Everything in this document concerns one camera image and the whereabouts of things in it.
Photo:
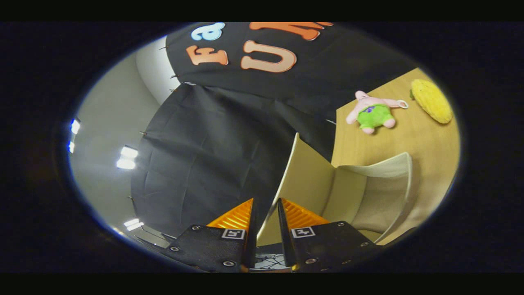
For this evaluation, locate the yellow round plush cushion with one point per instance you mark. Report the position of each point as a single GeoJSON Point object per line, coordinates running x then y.
{"type": "Point", "coordinates": [432, 100]}

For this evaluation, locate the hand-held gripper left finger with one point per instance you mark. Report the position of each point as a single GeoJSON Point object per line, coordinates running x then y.
{"type": "Point", "coordinates": [250, 241]}

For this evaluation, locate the pink and green plush toy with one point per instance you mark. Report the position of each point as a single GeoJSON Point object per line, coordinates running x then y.
{"type": "Point", "coordinates": [373, 114]}

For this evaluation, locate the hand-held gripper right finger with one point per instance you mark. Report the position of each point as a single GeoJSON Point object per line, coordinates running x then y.
{"type": "Point", "coordinates": [285, 241]}

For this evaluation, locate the beige fabric storage box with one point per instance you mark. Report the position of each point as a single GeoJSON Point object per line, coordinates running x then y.
{"type": "Point", "coordinates": [348, 192]}

